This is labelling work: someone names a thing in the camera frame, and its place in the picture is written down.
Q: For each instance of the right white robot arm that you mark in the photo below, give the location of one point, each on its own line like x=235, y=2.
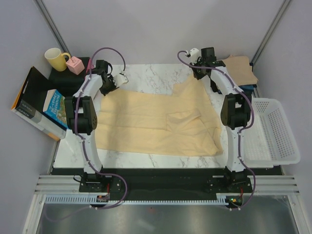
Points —
x=235, y=113

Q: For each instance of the white plastic basket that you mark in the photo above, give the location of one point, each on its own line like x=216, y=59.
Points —
x=270, y=141

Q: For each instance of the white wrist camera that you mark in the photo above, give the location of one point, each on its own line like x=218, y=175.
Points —
x=194, y=54
x=120, y=79

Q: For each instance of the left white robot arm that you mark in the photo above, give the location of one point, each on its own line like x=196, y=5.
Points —
x=82, y=119

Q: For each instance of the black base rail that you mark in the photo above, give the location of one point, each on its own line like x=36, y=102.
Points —
x=161, y=183

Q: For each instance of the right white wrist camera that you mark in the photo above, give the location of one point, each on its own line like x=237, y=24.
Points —
x=194, y=54

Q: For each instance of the aluminium frame post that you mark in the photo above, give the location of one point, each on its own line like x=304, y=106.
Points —
x=271, y=30
x=51, y=24

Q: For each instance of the right aluminium frame post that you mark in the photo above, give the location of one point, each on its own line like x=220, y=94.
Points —
x=271, y=30

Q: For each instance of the pink cube block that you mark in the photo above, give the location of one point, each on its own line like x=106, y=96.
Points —
x=75, y=65

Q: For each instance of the blue paperback book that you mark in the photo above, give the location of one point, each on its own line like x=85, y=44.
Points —
x=54, y=107

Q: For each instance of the yellow mug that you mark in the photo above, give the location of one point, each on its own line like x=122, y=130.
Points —
x=57, y=59

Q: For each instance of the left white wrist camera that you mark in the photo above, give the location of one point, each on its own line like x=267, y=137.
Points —
x=120, y=79

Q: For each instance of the cream yellow t shirt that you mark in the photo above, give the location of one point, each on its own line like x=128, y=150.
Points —
x=181, y=124

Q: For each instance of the left aluminium frame post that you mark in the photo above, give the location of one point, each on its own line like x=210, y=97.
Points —
x=51, y=24

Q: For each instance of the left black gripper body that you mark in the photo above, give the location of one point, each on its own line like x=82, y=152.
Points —
x=108, y=87

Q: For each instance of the folded tan t shirt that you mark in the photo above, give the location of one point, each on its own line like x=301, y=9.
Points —
x=240, y=70

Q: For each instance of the black and pink box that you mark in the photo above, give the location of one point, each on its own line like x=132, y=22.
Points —
x=66, y=82

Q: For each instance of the black orange file folder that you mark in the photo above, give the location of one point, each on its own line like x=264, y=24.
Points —
x=30, y=101

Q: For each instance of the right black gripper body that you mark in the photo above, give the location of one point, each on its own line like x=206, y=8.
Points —
x=198, y=73

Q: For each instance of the white cable duct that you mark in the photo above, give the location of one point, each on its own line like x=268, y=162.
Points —
x=109, y=200

